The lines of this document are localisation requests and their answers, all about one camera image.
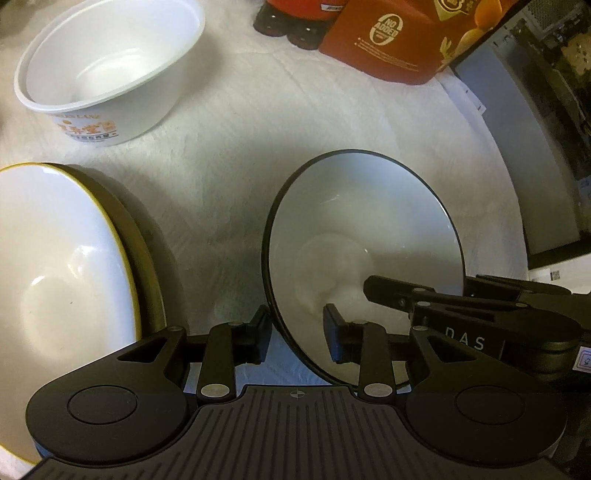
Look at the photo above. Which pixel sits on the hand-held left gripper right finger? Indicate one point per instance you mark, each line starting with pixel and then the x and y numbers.
pixel 333 337

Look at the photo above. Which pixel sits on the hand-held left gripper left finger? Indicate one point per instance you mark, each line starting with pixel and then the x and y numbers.
pixel 261 339

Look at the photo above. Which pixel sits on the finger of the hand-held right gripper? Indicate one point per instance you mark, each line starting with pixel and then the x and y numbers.
pixel 508 286
pixel 392 291

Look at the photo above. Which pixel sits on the blue enamel bowl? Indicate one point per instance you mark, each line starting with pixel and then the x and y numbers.
pixel 360 221

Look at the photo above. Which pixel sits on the white bowl yellow rim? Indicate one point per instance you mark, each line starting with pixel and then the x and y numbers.
pixel 60 286

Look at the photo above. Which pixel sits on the small white packet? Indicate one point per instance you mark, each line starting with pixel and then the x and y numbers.
pixel 549 276

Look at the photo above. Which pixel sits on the white appliance black glass door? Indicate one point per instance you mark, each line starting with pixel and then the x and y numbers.
pixel 531 138

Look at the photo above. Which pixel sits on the white paper sheet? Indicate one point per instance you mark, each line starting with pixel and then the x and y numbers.
pixel 461 94

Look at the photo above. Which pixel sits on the white fluffy towel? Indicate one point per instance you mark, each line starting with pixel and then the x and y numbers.
pixel 231 138

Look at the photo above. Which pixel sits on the red snack bag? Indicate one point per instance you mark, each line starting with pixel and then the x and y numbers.
pixel 406 37

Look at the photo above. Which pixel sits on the panda figurine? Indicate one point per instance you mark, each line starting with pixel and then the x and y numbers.
pixel 295 18

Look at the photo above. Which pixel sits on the white paper bowl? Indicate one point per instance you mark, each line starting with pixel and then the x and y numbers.
pixel 115 55

